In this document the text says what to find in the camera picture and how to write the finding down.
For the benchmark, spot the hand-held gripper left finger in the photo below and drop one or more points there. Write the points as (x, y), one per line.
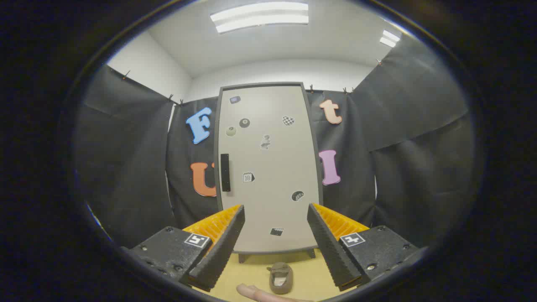
(222, 256)

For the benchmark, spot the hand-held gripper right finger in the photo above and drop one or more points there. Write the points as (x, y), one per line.
(329, 251)

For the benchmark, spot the brown fuzzy shoe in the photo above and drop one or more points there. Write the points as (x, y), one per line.
(280, 285)

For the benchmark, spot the grey shoe cabinet door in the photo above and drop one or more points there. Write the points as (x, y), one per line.
(268, 167)

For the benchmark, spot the grey shoe cabinet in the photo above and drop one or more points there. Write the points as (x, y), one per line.
(260, 84)

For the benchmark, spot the black backdrop cloth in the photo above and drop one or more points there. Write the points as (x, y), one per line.
(126, 167)

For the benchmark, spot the small ceiling light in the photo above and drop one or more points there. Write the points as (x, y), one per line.
(389, 38)

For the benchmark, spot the long ceiling light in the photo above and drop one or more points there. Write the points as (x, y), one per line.
(260, 16)

